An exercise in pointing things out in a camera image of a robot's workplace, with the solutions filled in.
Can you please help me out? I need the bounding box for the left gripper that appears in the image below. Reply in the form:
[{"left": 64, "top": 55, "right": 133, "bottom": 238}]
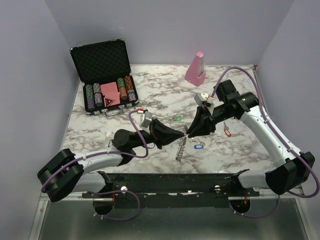
[{"left": 130, "top": 118, "right": 184, "bottom": 150}]

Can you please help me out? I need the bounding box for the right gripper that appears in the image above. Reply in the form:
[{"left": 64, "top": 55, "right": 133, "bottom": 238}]
[{"left": 186, "top": 102, "right": 234, "bottom": 138}]

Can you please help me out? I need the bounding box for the steel disc with keyrings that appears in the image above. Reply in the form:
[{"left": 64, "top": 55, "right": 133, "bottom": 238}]
[{"left": 175, "top": 125, "right": 188, "bottom": 162}]

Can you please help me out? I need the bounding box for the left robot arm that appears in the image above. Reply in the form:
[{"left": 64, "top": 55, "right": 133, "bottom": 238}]
[{"left": 37, "top": 119, "right": 185, "bottom": 202}]

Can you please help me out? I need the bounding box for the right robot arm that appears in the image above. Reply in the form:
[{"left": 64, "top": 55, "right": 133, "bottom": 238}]
[{"left": 187, "top": 80, "right": 315, "bottom": 196}]

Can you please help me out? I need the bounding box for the green tag key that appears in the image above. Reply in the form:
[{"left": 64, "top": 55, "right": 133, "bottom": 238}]
[{"left": 174, "top": 116, "right": 182, "bottom": 122}]

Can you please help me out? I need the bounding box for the silver key by blue tag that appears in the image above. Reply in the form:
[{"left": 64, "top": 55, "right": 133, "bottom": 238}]
[{"left": 197, "top": 139, "right": 206, "bottom": 147}]

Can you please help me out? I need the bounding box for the red key tag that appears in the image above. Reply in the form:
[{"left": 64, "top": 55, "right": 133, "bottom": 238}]
[{"left": 223, "top": 121, "right": 232, "bottom": 138}]

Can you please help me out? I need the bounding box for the blue key tag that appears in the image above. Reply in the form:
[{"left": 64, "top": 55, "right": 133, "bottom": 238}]
[{"left": 193, "top": 144, "right": 204, "bottom": 150}]

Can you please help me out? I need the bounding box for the pink metronome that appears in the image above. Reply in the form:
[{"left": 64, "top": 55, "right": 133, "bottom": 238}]
[{"left": 184, "top": 51, "right": 206, "bottom": 87}]

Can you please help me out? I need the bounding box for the black poker chip case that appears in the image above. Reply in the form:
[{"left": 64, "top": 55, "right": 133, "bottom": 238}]
[{"left": 70, "top": 39, "right": 139, "bottom": 115}]

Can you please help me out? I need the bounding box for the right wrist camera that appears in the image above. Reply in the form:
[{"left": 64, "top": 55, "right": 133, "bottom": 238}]
[{"left": 194, "top": 92, "right": 214, "bottom": 107}]

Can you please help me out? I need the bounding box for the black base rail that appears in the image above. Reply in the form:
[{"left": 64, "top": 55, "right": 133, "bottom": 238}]
[{"left": 49, "top": 171, "right": 273, "bottom": 210}]

